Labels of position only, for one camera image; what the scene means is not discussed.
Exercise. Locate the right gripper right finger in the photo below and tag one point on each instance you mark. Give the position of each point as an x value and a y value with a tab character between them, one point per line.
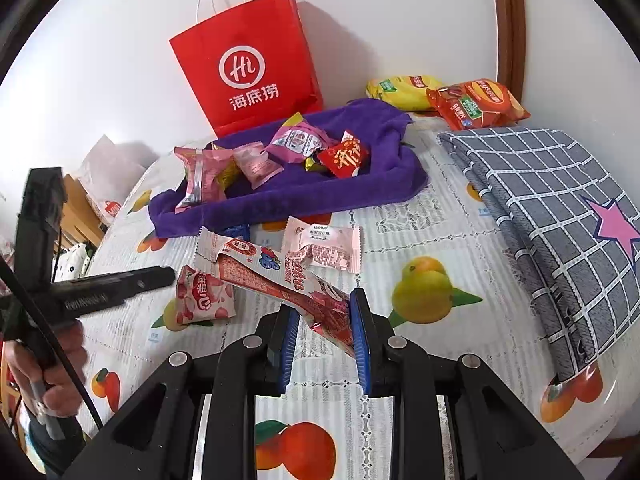
377	374

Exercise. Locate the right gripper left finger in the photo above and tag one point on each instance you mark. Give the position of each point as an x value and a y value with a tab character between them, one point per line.
274	362

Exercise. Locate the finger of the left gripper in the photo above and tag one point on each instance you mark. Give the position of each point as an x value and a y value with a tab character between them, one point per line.
143	280

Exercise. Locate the long pink red wrapper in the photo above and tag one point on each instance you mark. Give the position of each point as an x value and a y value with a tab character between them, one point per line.
263	270

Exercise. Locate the pale pink nougat packet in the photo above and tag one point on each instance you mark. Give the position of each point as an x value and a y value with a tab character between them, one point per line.
332	247

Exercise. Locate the blue snack packet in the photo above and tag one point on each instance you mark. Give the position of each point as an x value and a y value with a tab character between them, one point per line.
241	232

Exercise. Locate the yellow triangular snack pack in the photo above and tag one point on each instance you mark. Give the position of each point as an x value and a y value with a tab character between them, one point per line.
231	172

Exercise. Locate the small red snack packet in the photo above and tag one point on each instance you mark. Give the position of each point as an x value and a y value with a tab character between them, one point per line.
345	158

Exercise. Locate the pink yellow candy bag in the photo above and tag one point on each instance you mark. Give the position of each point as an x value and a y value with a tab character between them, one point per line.
297	140

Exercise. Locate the pink silver-striped snack bag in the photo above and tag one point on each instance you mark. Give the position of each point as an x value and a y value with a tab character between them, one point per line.
202	168

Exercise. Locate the light pink snack packet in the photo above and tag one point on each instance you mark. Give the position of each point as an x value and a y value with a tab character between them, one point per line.
254	162

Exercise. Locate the person left hand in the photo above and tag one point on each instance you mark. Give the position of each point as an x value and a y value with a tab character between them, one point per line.
62	398

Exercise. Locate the wooden bed headboard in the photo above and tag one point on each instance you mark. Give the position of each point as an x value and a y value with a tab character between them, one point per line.
79	223

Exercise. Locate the strawberry print snack packet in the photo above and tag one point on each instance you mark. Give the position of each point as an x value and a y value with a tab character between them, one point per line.
200	298

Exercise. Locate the white plastic shopping bag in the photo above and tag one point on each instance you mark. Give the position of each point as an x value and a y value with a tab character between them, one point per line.
107	175

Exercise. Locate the purple towel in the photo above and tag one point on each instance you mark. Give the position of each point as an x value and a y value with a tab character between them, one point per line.
392	174

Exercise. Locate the grey checked cloth with star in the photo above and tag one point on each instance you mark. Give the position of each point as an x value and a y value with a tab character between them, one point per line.
573	231

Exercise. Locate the yellow chips bag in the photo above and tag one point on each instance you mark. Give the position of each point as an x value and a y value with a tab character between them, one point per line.
407	93

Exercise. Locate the red paper shopping bag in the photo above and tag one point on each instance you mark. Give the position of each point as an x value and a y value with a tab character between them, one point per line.
249	65

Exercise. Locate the orange chips bag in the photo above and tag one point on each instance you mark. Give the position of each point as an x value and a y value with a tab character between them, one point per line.
475	104

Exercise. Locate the brown wooden door frame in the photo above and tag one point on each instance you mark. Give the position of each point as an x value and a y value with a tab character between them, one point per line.
511	50

